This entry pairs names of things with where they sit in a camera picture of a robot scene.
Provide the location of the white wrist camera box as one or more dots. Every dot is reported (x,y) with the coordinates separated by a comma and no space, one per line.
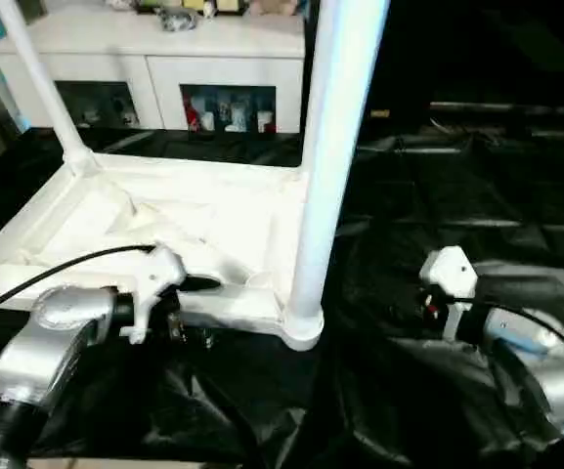
(159,273)
(450,268)

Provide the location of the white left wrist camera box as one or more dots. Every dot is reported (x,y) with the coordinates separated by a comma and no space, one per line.
(159,273)

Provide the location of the small yellow label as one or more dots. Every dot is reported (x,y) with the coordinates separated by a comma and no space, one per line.
(380,113)

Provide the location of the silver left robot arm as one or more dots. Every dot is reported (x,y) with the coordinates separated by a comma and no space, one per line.
(66,308)

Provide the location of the black shiny mat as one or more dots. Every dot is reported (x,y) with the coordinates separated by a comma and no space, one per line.
(457,195)

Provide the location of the small white figurine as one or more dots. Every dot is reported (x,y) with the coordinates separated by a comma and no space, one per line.
(209,9)

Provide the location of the white glass-door cabinet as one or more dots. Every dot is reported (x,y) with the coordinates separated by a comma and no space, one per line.
(213,63)

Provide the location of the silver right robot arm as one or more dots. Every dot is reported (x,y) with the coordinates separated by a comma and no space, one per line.
(555,371)

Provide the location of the pink soft toy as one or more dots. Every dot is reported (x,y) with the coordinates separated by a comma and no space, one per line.
(276,5)

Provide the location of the red bottle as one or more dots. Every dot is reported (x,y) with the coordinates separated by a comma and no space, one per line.
(194,115)

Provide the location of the white plastic table top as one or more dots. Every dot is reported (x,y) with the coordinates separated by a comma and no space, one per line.
(188,215)

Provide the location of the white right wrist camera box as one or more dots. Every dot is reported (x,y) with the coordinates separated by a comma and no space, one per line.
(450,268)

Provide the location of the white plastic table leg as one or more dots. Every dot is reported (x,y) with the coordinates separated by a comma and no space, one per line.
(330,146)
(37,73)

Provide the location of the long dark metal bar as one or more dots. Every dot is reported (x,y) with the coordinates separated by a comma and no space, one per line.
(506,107)

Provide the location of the patterned mug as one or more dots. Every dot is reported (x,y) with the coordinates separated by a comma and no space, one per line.
(176,19)

